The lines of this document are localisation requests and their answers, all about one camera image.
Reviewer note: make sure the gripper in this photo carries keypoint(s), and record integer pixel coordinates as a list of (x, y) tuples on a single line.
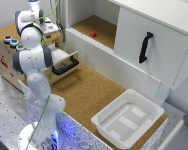
[(51, 28)]

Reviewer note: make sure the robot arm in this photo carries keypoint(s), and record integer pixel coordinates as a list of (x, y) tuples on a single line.
[(39, 86)]

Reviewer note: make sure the wooden drawer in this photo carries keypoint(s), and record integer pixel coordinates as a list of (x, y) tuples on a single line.
[(64, 55)]

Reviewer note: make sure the pink block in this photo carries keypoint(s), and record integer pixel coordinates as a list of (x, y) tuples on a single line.
[(93, 33)]

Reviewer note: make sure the wooden drawer box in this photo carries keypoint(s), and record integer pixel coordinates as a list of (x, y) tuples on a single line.
[(4, 66)]

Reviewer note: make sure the green button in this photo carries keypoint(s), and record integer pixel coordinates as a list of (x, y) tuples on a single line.
[(20, 47)]

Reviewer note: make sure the blue button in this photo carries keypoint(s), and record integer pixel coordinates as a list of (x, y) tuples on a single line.
[(14, 42)]

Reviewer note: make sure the red button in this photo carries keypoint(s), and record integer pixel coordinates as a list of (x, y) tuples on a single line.
[(7, 39)]

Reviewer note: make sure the white cabinet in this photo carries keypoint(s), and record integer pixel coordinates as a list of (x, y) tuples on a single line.
[(104, 63)]

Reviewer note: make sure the white sliding door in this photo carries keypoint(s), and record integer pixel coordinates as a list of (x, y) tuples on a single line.
[(167, 50)]

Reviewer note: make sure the white plastic box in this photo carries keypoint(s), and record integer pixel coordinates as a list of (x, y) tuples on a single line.
[(127, 120)]

